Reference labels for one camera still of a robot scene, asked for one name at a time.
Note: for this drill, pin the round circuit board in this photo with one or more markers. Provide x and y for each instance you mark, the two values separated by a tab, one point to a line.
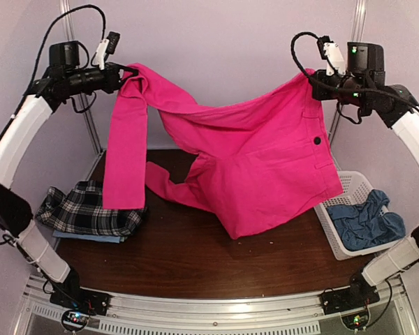
356	321
74	321

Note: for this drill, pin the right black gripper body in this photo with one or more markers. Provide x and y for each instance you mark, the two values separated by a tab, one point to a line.
325	93

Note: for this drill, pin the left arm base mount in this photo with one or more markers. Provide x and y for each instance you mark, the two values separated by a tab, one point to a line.
85	301

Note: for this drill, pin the left round circuit board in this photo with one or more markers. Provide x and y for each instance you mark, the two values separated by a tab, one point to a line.
74	321

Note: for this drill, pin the white plastic laundry basket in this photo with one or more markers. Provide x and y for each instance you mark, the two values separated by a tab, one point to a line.
356	189

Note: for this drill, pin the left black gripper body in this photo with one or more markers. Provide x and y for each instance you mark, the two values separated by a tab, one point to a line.
109	84

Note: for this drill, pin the aluminium frame post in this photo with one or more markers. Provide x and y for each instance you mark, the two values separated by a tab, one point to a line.
357	31
83	100

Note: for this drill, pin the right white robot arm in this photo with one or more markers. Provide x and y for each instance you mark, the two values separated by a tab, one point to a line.
359	79

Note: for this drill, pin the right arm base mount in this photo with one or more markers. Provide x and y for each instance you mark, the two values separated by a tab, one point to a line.
341	300

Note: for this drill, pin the right aluminium frame post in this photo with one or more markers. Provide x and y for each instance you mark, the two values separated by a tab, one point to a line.
357	31

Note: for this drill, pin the blue denim garment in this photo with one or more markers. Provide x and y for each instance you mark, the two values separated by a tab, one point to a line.
362	226

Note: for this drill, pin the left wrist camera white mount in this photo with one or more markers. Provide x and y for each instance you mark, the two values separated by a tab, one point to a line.
105	48

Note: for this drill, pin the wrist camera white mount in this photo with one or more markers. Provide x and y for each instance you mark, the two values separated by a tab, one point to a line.
105	48
330	52

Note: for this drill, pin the left aluminium frame post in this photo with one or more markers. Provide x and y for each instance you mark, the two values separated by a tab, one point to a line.
83	100

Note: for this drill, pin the pink shirt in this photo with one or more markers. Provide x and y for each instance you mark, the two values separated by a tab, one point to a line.
258	164

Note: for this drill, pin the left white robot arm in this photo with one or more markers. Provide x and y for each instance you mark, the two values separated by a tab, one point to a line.
63	79

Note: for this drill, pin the black white plaid shirt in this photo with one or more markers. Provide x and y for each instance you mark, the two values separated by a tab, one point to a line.
81	211

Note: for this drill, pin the right round circuit board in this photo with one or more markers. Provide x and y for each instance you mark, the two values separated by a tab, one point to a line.
356	321

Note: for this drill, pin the front aluminium rail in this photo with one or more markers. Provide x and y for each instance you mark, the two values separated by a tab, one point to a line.
134	314

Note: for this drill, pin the folded light blue shirt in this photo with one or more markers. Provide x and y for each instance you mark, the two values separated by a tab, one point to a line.
89	237

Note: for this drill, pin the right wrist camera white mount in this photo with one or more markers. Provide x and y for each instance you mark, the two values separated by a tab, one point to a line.
330	52

